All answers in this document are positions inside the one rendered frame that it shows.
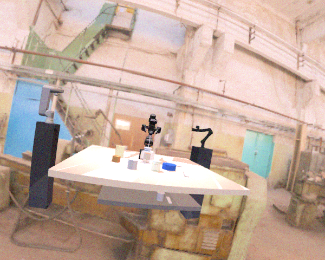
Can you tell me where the translucent white cylinder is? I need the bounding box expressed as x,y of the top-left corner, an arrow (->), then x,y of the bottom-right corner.
151,160 -> 161,172

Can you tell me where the pale yellow rectangular block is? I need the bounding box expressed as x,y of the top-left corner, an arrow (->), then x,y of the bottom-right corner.
114,145 -> 125,158

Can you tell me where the orange block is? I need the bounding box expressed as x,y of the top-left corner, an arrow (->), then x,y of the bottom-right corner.
112,155 -> 121,163

